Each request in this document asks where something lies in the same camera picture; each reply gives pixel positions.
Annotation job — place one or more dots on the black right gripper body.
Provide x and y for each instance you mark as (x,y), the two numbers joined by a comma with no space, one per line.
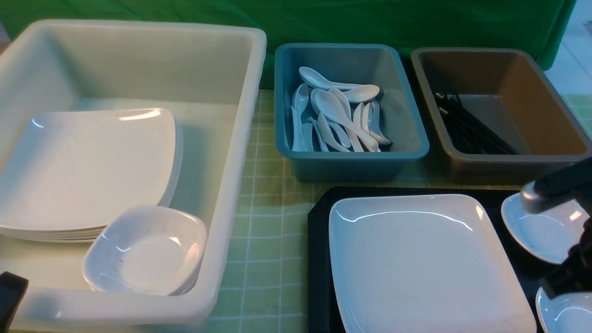
(574,275)

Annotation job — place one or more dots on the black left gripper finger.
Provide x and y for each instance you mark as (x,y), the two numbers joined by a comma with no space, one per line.
(12,291)

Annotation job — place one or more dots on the white small bowl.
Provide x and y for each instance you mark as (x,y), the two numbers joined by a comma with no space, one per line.
(568,313)
(548,235)

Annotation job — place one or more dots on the large white rice plate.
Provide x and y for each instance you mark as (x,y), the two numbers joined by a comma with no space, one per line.
(423,264)

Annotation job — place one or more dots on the white ceramic soup spoon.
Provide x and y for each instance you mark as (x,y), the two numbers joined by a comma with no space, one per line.
(332,109)

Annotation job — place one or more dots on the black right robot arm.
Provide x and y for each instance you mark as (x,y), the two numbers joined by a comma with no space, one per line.
(574,182)

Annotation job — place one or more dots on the stack of white square plates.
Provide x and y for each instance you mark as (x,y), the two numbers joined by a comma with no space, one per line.
(72,173)

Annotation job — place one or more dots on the stack of white small bowls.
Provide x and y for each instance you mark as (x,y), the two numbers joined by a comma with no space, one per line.
(149,250)

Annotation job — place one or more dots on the black chopsticks in brown bin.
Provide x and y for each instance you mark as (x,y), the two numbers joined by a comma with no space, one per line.
(468,134)

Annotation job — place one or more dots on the brown plastic bin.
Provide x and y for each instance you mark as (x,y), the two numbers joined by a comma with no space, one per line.
(507,91)

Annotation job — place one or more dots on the white spoon far right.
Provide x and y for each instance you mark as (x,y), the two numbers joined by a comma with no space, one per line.
(374,124)

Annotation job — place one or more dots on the green backdrop cloth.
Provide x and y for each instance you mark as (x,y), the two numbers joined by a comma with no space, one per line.
(533,26)

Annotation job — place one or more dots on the black serving tray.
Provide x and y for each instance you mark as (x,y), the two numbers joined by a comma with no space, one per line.
(323,312)

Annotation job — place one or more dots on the green checkered tablecloth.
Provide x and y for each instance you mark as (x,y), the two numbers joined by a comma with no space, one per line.
(265,284)

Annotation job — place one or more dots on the white spoon centre of bin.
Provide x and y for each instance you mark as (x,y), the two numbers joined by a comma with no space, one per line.
(355,143)

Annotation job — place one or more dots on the white spoon of bin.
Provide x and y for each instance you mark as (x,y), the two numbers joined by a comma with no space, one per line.
(315,80)
(355,143)

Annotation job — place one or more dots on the white spoon right of centre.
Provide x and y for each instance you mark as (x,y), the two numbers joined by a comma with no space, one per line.
(357,120)

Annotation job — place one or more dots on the white spoon sideways in bin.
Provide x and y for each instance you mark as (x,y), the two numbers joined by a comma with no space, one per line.
(362,94)

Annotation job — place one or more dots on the teal plastic bin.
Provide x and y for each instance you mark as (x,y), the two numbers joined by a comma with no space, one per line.
(350,63)

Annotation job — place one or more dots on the large white plastic tub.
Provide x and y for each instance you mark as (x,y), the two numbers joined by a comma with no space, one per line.
(208,77)

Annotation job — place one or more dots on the white spoon far left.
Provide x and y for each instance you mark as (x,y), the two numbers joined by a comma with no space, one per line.
(299,103)

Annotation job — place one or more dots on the white spoon top of bin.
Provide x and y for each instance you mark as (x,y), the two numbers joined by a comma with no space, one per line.
(315,80)

